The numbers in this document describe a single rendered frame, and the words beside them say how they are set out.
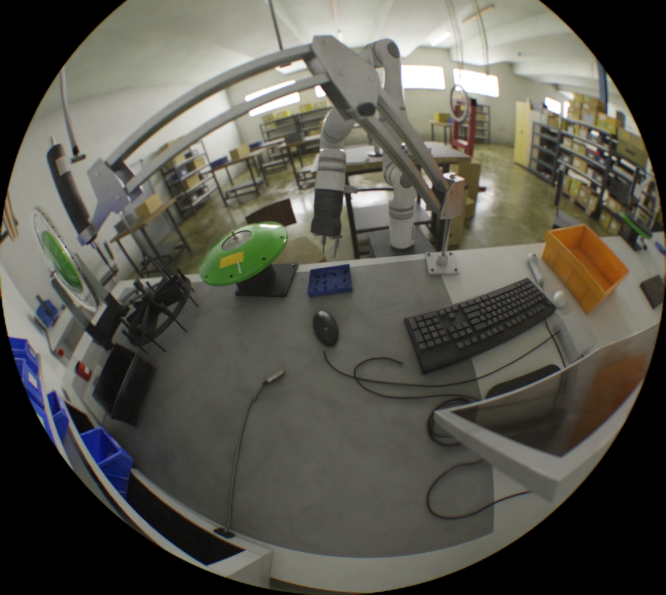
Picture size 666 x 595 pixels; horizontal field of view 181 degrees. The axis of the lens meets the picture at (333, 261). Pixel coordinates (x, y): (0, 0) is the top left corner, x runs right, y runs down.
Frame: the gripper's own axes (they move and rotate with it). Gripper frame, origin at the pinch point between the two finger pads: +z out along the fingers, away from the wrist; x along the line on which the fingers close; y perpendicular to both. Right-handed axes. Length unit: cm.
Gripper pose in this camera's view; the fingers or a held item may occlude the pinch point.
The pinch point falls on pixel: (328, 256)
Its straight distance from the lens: 58.9
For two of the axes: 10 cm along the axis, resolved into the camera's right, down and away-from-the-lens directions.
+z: -1.0, 9.5, 2.9
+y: -5.8, 1.8, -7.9
